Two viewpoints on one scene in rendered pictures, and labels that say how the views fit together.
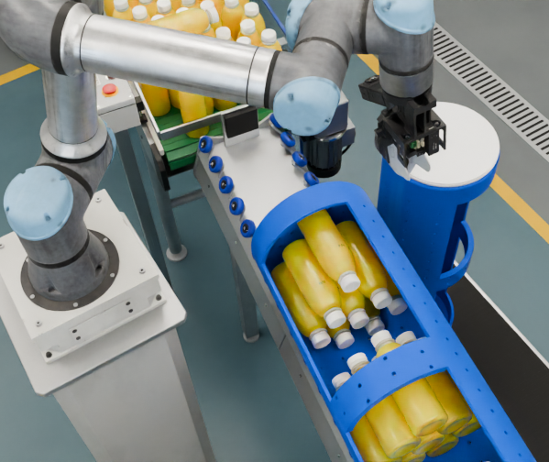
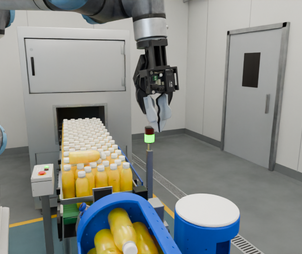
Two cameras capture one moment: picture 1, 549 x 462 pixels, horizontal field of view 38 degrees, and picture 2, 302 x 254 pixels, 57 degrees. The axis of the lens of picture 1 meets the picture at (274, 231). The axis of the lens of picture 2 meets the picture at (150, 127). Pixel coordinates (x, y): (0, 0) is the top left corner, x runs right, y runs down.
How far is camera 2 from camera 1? 88 cm
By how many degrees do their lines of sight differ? 41
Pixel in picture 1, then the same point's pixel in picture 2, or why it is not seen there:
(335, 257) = (123, 231)
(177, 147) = (70, 212)
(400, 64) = (141, 8)
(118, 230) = not seen: outside the picture
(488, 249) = not seen: outside the picture
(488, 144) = (233, 210)
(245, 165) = not seen: hidden behind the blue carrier
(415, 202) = (191, 240)
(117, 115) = (41, 185)
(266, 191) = not seen: hidden behind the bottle
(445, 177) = (207, 221)
